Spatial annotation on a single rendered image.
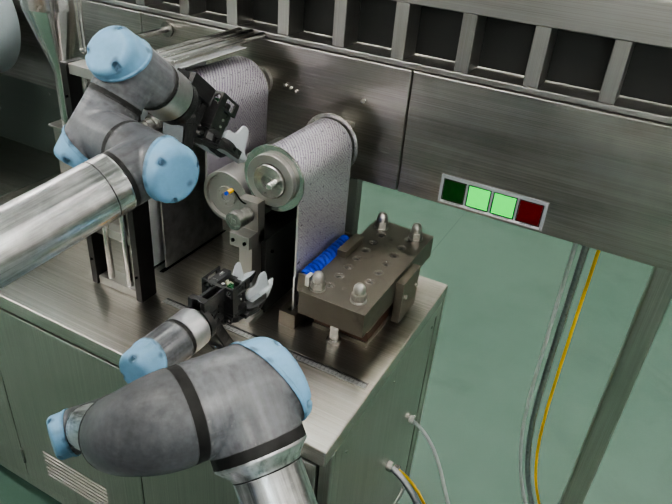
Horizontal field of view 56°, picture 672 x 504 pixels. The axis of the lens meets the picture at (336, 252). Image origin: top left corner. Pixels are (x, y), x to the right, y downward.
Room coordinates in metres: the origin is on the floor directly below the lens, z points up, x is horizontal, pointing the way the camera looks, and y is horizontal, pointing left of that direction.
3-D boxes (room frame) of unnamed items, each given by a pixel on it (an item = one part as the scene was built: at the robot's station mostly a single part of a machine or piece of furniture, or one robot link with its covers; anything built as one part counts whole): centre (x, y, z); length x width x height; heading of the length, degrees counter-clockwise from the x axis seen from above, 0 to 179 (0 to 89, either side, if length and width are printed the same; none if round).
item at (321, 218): (1.29, 0.04, 1.12); 0.23 x 0.01 x 0.18; 154
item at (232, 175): (1.37, 0.20, 1.17); 0.26 x 0.12 x 0.12; 154
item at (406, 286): (1.24, -0.18, 0.96); 0.10 x 0.03 x 0.11; 154
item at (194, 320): (0.86, 0.25, 1.11); 0.08 x 0.05 x 0.08; 64
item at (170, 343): (0.79, 0.28, 1.11); 0.11 x 0.08 x 0.09; 154
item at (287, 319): (1.29, 0.04, 0.92); 0.28 x 0.04 x 0.04; 154
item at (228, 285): (0.94, 0.21, 1.12); 0.12 x 0.08 x 0.09; 154
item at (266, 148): (1.21, 0.14, 1.25); 0.15 x 0.01 x 0.15; 64
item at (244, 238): (1.18, 0.20, 1.05); 0.06 x 0.05 x 0.31; 154
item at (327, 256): (1.28, 0.02, 1.03); 0.21 x 0.04 x 0.03; 154
